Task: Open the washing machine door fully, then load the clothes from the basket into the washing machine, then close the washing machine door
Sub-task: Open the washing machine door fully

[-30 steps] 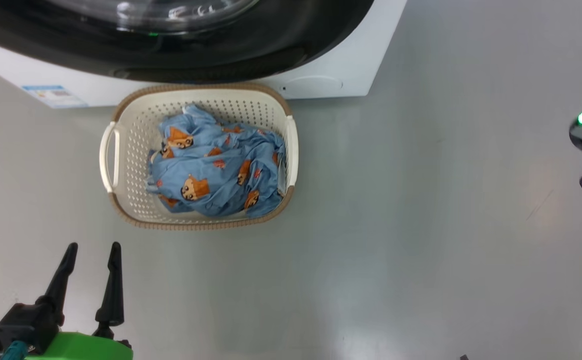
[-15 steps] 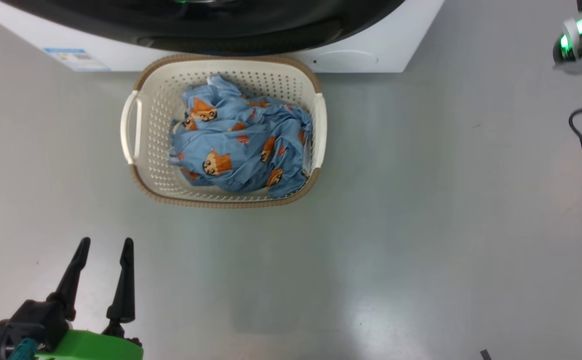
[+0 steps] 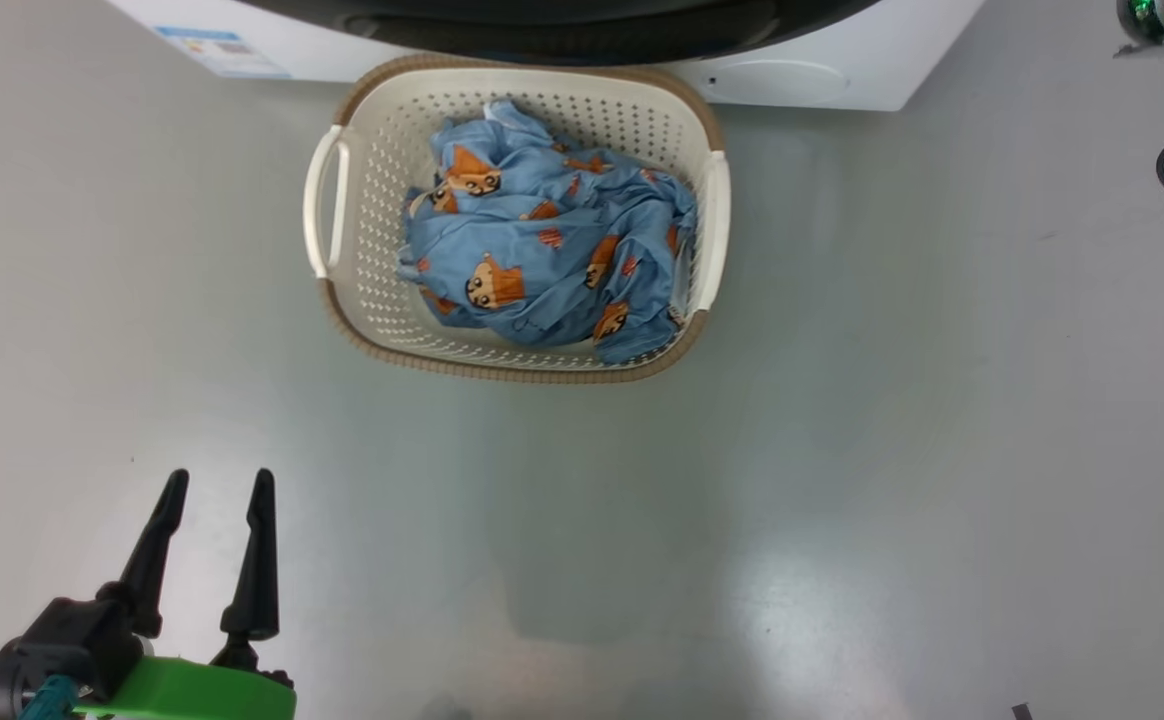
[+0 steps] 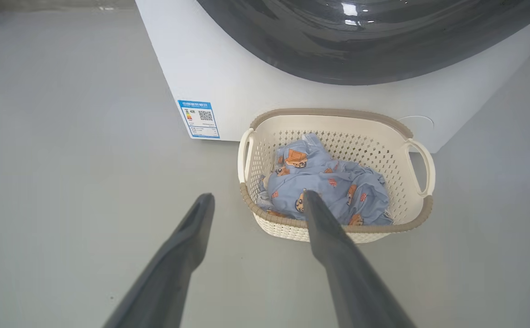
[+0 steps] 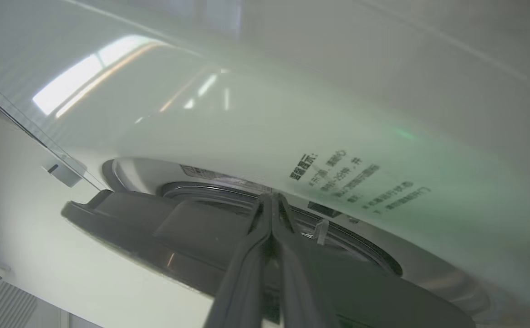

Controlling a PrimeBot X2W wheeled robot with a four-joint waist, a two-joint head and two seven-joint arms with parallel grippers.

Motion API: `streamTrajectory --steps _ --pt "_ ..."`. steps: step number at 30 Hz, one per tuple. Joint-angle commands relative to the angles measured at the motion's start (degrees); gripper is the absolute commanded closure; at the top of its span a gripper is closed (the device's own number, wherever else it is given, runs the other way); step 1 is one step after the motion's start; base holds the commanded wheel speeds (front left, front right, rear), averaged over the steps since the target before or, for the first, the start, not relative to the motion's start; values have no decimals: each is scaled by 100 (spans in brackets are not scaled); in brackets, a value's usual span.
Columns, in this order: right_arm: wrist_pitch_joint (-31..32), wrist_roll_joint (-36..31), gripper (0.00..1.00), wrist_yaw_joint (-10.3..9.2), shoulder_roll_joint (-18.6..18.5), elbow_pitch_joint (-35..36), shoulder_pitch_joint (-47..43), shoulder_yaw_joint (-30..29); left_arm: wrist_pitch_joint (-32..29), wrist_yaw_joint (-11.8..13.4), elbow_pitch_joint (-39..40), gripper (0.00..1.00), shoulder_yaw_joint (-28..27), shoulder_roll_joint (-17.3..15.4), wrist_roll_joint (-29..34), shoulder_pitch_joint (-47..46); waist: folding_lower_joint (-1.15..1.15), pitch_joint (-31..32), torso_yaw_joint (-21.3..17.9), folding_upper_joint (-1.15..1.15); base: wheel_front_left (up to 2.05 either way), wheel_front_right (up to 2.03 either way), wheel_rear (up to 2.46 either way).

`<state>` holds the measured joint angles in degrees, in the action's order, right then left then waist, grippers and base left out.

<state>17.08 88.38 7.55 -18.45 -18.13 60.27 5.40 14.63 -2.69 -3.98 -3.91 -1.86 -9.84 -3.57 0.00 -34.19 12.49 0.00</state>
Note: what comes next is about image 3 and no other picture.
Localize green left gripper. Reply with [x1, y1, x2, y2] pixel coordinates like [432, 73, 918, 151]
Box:
[72, 468, 298, 720]

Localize blue monkey print clothes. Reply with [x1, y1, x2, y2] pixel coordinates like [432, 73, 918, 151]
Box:
[397, 97, 700, 366]

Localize cream perforated laundry basket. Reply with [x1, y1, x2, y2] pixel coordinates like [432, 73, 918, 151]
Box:
[302, 53, 733, 386]

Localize white front-load washing machine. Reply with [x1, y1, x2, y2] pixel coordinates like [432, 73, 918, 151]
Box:
[107, 0, 988, 112]

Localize blue energy label sticker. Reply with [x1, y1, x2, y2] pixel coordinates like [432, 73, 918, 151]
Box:
[154, 27, 293, 80]

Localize round white filter cover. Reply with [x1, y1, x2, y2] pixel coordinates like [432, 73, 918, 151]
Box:
[707, 58, 853, 106]

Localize teal left camera connector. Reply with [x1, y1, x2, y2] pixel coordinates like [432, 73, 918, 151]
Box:
[17, 675, 78, 720]

